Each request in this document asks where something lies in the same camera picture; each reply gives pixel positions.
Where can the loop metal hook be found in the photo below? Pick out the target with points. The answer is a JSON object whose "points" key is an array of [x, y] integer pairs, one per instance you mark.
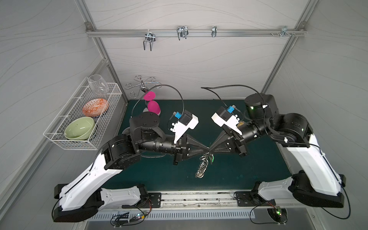
{"points": [[182, 32]]}

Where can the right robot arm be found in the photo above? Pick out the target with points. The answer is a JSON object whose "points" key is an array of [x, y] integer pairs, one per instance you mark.
{"points": [[316, 185]]}

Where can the orange patterned bowl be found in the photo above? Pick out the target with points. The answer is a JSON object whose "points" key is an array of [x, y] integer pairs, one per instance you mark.
{"points": [[95, 107]]}

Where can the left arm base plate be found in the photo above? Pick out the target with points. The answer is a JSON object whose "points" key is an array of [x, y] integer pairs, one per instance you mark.
{"points": [[147, 201]]}

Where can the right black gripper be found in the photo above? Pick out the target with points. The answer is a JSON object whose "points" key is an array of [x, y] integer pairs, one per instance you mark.
{"points": [[238, 142]]}

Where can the white wire basket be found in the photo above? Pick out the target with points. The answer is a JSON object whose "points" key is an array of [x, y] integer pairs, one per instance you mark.
{"points": [[73, 110]]}

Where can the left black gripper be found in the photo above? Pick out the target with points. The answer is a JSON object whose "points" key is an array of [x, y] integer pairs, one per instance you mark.
{"points": [[179, 149]]}

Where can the double prong metal hook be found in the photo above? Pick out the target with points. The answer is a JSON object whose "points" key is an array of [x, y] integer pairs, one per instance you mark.
{"points": [[150, 38]]}

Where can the snack packet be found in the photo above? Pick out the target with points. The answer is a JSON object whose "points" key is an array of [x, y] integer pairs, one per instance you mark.
{"points": [[241, 124]]}

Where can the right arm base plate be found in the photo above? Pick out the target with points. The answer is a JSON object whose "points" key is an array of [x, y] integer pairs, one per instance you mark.
{"points": [[250, 199]]}

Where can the aluminium cross rail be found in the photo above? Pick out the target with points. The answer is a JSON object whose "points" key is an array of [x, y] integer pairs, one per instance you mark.
{"points": [[167, 33]]}

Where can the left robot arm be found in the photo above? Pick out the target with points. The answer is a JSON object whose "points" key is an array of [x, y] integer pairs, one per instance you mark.
{"points": [[85, 196]]}

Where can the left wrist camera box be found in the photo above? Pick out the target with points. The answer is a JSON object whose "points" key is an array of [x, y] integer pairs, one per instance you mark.
{"points": [[186, 121]]}

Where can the green table mat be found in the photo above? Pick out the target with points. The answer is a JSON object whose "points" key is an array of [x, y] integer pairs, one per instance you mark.
{"points": [[264, 162]]}

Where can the clear glass cup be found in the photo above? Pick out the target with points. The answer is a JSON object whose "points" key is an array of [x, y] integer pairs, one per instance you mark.
{"points": [[98, 84]]}

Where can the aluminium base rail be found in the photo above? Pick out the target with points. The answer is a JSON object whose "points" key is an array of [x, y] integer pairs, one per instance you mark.
{"points": [[173, 200]]}

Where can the metal glass rack stand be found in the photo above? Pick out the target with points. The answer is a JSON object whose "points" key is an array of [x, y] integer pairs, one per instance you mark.
{"points": [[142, 86]]}

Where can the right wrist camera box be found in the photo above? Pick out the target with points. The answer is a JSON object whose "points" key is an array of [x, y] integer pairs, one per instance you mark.
{"points": [[224, 116]]}

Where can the right metal hook bracket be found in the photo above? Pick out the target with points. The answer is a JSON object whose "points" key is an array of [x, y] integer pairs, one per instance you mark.
{"points": [[283, 33]]}

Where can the small flat metal hook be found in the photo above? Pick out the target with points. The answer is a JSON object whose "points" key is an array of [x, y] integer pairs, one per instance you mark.
{"points": [[214, 31]]}

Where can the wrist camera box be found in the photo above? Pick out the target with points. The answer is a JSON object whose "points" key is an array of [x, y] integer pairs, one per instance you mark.
{"points": [[224, 116], [186, 121]]}

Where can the pink wine glass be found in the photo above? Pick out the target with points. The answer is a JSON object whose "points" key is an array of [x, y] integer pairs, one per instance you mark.
{"points": [[151, 104]]}

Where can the green bowl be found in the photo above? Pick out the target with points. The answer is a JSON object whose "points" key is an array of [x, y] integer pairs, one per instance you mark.
{"points": [[80, 129]]}

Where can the vent grille strip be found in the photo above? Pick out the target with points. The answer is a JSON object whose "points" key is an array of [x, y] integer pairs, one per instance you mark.
{"points": [[181, 214]]}

